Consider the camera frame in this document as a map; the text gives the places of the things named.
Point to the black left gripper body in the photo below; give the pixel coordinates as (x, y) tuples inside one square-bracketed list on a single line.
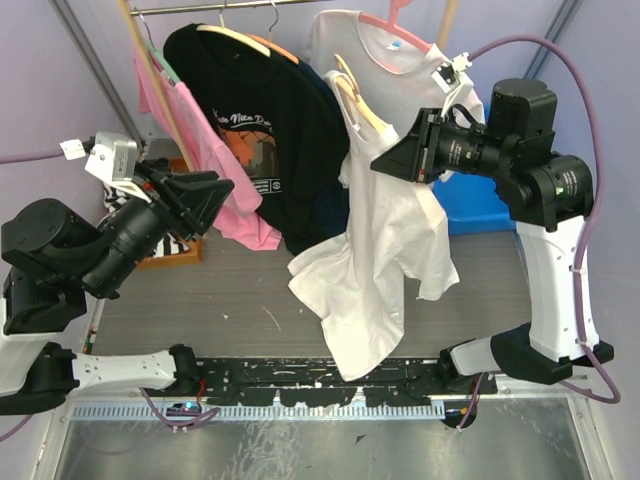
[(153, 188)]

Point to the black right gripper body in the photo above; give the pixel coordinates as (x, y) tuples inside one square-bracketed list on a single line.
[(451, 147)]

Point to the white t-shirt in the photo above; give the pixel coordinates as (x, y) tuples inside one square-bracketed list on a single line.
[(354, 282), (395, 78)]

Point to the cream wooden hanger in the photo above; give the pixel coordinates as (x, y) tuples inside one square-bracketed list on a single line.
[(347, 83)]

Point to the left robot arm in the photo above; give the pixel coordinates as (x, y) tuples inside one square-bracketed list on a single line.
[(58, 260)]

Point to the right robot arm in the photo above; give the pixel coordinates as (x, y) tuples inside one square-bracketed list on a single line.
[(549, 197)]

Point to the pink t-shirt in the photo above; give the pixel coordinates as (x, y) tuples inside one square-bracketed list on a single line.
[(238, 218)]

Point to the white hanging t-shirt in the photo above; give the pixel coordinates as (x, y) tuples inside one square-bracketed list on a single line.
[(395, 78)]

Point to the navy blue t-shirt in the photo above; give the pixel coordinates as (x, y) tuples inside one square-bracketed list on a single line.
[(324, 145)]

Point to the black printed t-shirt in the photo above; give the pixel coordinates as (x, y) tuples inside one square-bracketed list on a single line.
[(254, 104)]

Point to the green hanger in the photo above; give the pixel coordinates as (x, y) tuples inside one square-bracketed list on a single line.
[(157, 55)]

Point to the pink plastic hanger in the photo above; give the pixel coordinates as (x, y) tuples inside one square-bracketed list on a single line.
[(391, 26)]

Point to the wooden hanger under black shirt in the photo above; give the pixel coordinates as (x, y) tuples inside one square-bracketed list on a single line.
[(221, 29)]

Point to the wooden hanger under navy shirt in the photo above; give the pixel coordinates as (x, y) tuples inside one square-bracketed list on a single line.
[(269, 42)]

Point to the black white striped cloth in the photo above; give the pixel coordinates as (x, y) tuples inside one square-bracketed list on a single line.
[(114, 199)]

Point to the orange wooden organizer tray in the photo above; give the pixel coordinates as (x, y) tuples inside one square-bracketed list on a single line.
[(195, 255)]

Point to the blue plastic bin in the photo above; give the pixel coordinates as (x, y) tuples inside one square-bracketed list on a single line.
[(472, 205)]

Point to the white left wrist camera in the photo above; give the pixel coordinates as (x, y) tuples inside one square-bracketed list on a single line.
[(112, 160)]

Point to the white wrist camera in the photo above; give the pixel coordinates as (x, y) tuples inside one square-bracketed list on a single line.
[(112, 160), (452, 79)]

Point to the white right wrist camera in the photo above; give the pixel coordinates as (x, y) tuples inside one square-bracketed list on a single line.
[(452, 79)]

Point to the perforated metal cable tray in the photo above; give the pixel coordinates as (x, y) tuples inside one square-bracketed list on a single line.
[(141, 411)]

